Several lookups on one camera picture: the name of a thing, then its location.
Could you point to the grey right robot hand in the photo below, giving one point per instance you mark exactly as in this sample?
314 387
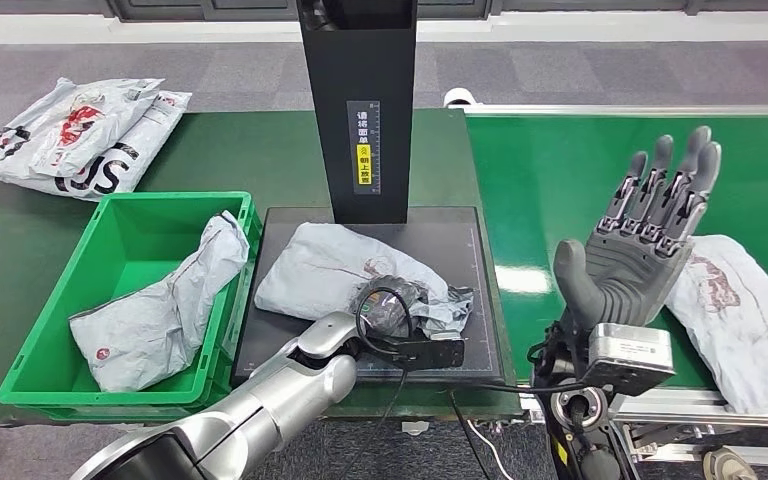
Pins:
629 278

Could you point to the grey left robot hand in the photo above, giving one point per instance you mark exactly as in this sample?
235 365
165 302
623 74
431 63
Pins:
390 305

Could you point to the grey parcel bag red print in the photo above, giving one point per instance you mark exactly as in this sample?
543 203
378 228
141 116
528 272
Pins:
152 324
748 344
318 272

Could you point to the green conveyor belt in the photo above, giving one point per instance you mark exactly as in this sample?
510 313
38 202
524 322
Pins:
543 172

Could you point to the conveyor caster wheel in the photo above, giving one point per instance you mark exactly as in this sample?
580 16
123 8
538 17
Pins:
730 464

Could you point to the white conveyor roller end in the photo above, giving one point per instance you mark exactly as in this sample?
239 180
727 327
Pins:
458 97

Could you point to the black inbound scanner machine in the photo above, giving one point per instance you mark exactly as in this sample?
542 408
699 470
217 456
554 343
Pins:
364 66

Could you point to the white parcel bag black letters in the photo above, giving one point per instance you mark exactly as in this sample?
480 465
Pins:
140 152

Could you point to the black yellow label sticker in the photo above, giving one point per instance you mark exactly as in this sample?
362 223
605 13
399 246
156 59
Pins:
363 169

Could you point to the green plastic crate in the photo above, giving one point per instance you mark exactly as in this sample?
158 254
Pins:
132 232

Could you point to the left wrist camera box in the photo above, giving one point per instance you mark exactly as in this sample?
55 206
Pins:
434 354

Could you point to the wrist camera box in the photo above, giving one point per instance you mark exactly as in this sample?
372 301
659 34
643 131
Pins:
434 354
629 354

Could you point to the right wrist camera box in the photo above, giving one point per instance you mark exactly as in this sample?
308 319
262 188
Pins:
629 354

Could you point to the white table bracket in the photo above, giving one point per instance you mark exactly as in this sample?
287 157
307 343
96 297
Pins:
416 428

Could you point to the aluminium conveyor frame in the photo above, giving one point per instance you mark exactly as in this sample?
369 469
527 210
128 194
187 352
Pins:
689 404

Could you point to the glass partition frame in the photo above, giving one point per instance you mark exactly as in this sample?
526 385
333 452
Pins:
159 8

